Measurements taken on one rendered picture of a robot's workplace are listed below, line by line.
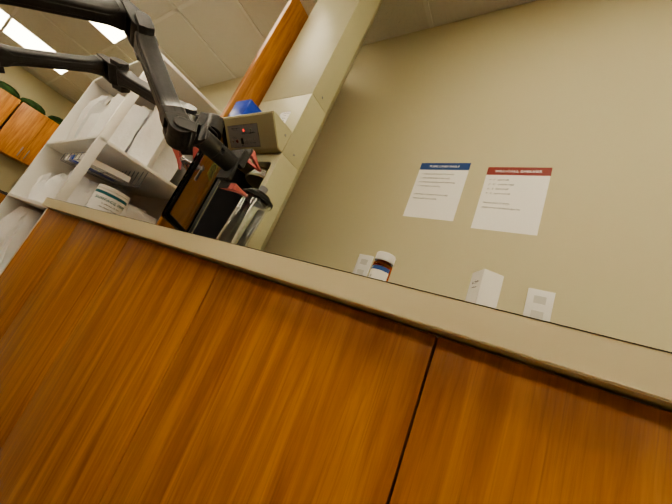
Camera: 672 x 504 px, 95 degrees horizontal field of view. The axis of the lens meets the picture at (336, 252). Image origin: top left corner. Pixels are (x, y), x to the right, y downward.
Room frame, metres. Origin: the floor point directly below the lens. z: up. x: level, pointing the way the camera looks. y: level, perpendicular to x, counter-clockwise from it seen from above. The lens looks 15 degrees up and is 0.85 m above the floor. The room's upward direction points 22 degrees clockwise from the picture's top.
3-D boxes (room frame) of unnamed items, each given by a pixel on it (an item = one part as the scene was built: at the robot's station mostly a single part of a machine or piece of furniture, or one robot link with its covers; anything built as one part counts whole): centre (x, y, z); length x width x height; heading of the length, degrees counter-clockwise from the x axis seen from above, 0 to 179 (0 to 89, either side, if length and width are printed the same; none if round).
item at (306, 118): (1.27, 0.39, 1.32); 0.32 x 0.25 x 0.77; 53
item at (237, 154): (0.83, 0.40, 1.20); 0.07 x 0.07 x 0.10; 53
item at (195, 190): (1.10, 0.57, 1.19); 0.30 x 0.01 x 0.40; 9
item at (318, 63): (1.27, 0.39, 2.18); 0.32 x 0.25 x 0.93; 53
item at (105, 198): (1.44, 1.07, 1.01); 0.13 x 0.13 x 0.15
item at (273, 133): (1.12, 0.50, 1.46); 0.32 x 0.11 x 0.10; 53
